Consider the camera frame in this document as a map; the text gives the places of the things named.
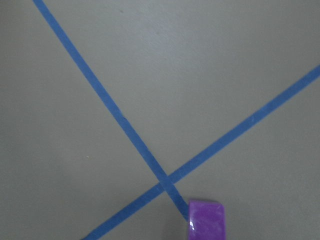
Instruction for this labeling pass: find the purple trapezoid block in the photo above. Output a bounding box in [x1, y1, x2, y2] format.
[188, 199, 226, 240]

